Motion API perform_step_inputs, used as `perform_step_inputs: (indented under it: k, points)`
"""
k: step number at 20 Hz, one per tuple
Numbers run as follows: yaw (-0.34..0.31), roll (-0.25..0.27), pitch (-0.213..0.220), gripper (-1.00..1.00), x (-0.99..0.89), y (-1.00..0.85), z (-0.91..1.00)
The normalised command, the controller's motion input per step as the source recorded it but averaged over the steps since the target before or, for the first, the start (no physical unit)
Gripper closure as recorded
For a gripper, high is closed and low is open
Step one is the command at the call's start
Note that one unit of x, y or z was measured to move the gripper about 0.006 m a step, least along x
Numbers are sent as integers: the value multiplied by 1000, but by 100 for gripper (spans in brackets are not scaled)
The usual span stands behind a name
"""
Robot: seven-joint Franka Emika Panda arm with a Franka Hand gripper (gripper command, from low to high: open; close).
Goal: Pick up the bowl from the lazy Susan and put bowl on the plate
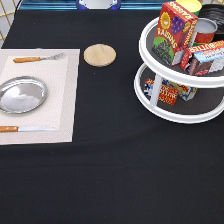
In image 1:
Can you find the black ribbed bowl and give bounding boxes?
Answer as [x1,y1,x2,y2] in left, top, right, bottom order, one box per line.
[199,4,224,34]

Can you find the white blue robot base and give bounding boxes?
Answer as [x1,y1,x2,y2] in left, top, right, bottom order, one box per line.
[76,0,121,10]

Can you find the white two-tier lazy Susan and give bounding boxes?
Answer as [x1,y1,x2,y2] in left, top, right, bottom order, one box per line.
[134,18,224,124]

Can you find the round silver metal plate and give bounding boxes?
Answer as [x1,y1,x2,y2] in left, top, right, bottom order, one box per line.
[0,76,48,114]

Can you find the red white box lower shelf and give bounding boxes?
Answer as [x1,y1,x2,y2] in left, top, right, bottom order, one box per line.
[143,79,178,105]

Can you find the round wooden coaster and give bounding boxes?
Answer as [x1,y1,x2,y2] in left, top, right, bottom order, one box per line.
[84,44,116,67]

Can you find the beige woven placemat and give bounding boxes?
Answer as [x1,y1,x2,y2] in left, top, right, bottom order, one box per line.
[0,49,80,145]

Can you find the blue yellow small box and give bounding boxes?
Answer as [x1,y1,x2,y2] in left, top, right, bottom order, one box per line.
[167,81,197,101]

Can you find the red raisins box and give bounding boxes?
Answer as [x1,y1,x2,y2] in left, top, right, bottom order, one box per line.
[152,1,198,66]

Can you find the red butter box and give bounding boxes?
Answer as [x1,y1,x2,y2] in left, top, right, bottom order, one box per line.
[180,40,224,76]

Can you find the red tin can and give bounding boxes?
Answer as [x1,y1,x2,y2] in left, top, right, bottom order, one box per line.
[192,18,217,46]

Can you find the green yellow parmesan can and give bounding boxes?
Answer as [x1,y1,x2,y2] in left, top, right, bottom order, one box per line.
[176,0,202,16]

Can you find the wooden handled fork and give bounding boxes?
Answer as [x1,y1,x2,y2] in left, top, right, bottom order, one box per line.
[13,53,64,63]

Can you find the wooden handled knife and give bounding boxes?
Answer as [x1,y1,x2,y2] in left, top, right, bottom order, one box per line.
[0,126,57,133]

